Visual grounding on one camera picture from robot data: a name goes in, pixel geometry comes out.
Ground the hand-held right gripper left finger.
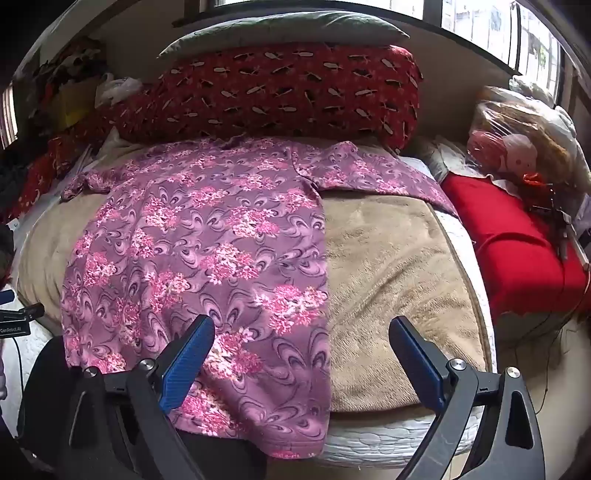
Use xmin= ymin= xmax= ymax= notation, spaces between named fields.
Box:
xmin=58 ymin=315 xmax=216 ymax=480

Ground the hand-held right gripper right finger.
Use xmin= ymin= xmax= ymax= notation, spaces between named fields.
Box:
xmin=389 ymin=316 xmax=546 ymax=480

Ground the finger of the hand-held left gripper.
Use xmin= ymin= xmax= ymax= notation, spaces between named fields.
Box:
xmin=0 ymin=290 xmax=45 ymax=322

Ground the purple floral shirt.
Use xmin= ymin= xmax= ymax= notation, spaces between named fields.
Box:
xmin=60 ymin=136 xmax=460 ymax=460

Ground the white quilted mattress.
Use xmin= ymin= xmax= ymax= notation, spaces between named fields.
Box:
xmin=9 ymin=152 xmax=499 ymax=469

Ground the beige fleece blanket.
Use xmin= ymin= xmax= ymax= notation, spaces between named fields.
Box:
xmin=16 ymin=187 xmax=488 ymax=414

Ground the plain red cloth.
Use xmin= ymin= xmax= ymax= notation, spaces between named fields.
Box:
xmin=441 ymin=173 xmax=591 ymax=319

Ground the red patterned cloth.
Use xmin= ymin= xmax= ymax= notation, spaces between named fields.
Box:
xmin=9 ymin=111 xmax=116 ymax=220

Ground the metal tool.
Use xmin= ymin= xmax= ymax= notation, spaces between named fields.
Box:
xmin=529 ymin=178 xmax=591 ymax=271

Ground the grey white cloth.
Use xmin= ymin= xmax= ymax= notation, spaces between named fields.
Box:
xmin=413 ymin=136 xmax=476 ymax=185

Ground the yellow box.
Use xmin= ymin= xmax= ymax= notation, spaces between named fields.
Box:
xmin=48 ymin=80 xmax=100 ymax=130

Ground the white plastic bag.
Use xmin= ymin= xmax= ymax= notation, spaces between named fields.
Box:
xmin=95 ymin=73 xmax=144 ymax=109

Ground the clear bag of plush toys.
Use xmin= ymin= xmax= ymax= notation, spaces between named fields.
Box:
xmin=466 ymin=85 xmax=578 ymax=185

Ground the dark floral cloth pile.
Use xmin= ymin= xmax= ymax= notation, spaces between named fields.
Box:
xmin=39 ymin=39 xmax=109 ymax=93

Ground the white bundled bag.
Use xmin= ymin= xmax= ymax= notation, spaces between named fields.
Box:
xmin=508 ymin=74 xmax=591 ymax=185

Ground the red patterned pillow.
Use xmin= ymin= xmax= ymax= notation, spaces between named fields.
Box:
xmin=108 ymin=45 xmax=423 ymax=155

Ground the grey pillow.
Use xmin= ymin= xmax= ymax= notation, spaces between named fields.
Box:
xmin=158 ymin=10 xmax=411 ymax=58

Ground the thin black cable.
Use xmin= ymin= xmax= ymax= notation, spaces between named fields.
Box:
xmin=13 ymin=336 xmax=26 ymax=398

